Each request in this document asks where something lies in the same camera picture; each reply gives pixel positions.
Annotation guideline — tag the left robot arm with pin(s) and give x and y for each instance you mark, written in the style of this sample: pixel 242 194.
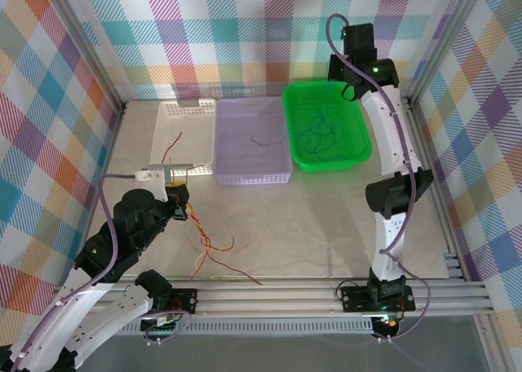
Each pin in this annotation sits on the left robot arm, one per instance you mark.
pixel 61 327

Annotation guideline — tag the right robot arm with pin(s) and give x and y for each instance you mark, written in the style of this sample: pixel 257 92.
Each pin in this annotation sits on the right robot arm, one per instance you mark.
pixel 391 135

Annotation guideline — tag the white perforated plastic basket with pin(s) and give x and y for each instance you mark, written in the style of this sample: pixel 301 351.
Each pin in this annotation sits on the white perforated plastic basket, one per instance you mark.
pixel 187 123

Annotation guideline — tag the purple perforated plastic basket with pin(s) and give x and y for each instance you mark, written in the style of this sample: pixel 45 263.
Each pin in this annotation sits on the purple perforated plastic basket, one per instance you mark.
pixel 249 160

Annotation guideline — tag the green mesh plastic basket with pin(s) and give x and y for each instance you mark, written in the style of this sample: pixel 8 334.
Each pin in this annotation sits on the green mesh plastic basket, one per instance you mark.
pixel 350 143

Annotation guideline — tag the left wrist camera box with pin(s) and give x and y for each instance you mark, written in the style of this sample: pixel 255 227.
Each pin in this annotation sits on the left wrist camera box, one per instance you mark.
pixel 153 178

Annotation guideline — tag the aluminium side rail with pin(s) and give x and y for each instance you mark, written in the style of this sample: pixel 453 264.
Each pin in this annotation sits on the aluminium side rail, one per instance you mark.
pixel 107 160
pixel 443 225

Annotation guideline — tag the aluminium frame post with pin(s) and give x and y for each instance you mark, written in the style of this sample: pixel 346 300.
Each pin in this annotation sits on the aluminium frame post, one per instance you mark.
pixel 87 41
pixel 442 41

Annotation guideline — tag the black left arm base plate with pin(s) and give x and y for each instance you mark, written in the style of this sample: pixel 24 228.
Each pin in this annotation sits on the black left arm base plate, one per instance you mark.
pixel 187 300

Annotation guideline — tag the aluminium mounting rail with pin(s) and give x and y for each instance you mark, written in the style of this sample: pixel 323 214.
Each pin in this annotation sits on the aluminium mounting rail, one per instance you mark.
pixel 265 302

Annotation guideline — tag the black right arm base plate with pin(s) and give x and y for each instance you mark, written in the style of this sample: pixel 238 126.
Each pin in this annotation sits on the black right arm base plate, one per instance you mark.
pixel 355 298

